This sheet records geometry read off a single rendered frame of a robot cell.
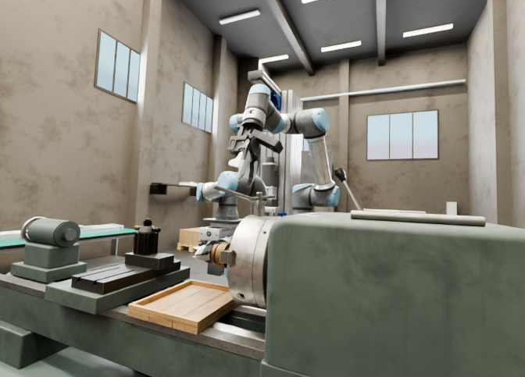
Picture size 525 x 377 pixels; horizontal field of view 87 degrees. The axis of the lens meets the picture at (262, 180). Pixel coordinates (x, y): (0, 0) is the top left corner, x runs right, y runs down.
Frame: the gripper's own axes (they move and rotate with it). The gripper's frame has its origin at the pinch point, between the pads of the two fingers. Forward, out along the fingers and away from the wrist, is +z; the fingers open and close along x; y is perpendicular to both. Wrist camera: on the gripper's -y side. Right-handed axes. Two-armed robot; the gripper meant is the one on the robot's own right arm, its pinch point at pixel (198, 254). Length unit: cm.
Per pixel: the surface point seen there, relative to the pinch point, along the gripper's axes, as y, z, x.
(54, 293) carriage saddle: 52, 21, -17
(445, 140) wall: -235, -903, 227
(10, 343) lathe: 83, 18, -45
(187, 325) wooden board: -7.6, 14.7, -18.7
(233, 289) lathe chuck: -21.4, 10.4, -6.7
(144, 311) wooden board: 10.7, 15.0, -18.1
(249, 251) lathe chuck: -26.9, 11.1, 5.9
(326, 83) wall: 136, -901, 457
